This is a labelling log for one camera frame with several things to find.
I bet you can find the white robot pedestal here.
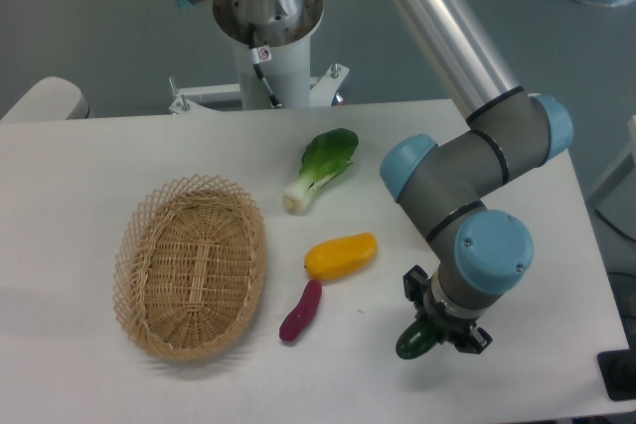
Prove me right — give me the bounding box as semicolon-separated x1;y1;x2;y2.
169;0;350;114

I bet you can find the white chair back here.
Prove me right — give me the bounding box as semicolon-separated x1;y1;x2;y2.
1;76;93;124

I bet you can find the green bok choy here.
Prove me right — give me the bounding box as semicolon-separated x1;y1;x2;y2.
283;128;359;214

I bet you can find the purple sweet potato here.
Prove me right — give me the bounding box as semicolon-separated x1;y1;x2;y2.
279;280;322;343

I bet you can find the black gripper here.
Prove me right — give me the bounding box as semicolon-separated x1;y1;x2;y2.
402;265;493;353

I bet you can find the black device at edge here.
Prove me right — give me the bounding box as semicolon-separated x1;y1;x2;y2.
597;350;635;402

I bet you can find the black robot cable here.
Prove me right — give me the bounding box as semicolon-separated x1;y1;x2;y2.
246;22;284;109

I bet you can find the woven wicker basket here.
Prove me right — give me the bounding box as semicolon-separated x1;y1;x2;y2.
113;175;266;360

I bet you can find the yellow bell pepper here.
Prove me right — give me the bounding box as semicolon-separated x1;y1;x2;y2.
304;232;378;281

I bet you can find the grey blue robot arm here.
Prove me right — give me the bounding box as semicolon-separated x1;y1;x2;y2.
175;0;573;359

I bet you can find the dark green cucumber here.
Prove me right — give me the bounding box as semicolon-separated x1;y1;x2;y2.
396;320;443;359

